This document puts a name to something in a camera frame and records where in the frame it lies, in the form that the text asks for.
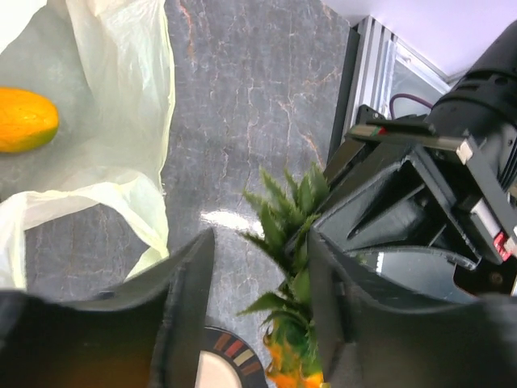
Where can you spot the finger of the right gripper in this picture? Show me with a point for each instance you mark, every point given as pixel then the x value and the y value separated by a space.
pixel 350 154

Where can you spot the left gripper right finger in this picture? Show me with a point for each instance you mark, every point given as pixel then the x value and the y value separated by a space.
pixel 374 333

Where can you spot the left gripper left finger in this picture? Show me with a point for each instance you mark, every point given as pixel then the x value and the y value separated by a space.
pixel 146 332

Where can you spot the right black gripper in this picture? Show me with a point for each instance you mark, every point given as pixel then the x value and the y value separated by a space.
pixel 434 195

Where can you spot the fake pineapple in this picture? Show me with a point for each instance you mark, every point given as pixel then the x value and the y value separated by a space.
pixel 286 216

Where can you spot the fake mango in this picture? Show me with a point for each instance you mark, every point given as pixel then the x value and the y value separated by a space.
pixel 28 120

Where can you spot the light green plastic bag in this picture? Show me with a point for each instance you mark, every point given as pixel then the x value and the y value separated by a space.
pixel 109 68

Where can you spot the dark rimmed ceramic plate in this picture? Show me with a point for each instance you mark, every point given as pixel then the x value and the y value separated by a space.
pixel 227 361

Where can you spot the aluminium front rail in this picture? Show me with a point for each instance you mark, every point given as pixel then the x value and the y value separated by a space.
pixel 383 72

